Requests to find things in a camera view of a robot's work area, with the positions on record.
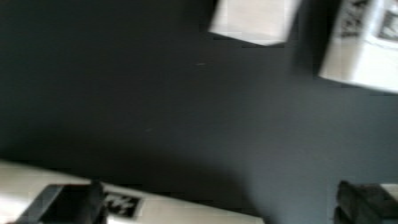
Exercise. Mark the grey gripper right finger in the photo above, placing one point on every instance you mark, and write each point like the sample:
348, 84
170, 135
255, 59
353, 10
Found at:
367, 204

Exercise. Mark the white square tabletop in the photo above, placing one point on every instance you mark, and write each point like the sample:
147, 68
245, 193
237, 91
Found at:
136, 207

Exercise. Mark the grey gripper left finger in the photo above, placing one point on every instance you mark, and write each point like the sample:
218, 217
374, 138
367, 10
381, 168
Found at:
69, 204

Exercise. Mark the white leg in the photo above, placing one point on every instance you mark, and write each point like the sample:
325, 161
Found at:
362, 56
255, 20

